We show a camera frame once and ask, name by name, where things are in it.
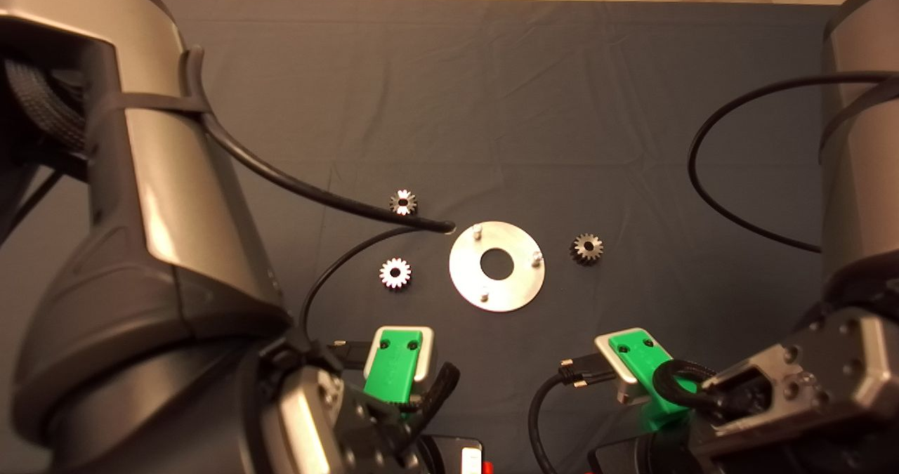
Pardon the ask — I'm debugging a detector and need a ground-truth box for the dark grey table cloth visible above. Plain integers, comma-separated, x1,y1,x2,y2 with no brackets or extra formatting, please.
0,0,899,474

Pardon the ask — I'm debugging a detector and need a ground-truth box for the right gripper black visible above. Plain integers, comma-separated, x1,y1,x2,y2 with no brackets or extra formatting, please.
582,435,704,474

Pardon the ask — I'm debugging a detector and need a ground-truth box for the black cable tie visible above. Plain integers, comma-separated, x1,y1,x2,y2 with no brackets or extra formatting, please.
90,91,213,122

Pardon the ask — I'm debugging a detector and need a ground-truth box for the round metal carrier plate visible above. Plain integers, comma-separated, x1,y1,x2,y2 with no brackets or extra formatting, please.
449,221,546,313

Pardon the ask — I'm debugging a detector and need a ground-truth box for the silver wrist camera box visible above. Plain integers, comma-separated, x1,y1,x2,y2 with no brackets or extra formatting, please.
594,332,662,407
362,324,435,385

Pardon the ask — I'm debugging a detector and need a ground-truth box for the black camera cable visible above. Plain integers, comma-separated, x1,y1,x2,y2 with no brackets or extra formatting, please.
184,46,456,371
528,72,899,474

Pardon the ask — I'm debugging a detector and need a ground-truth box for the short black braided cable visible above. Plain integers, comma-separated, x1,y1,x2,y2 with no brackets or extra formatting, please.
402,360,461,434
652,359,711,413

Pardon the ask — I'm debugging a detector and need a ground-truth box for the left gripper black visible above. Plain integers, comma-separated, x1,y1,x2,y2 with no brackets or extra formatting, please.
419,435,494,474

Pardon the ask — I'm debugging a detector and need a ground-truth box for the long black braided sleeve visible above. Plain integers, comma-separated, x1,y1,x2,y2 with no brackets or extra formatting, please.
4,58,91,153

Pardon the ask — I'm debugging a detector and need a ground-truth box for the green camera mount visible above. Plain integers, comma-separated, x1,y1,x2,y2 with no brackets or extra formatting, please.
608,329,703,431
362,329,425,419

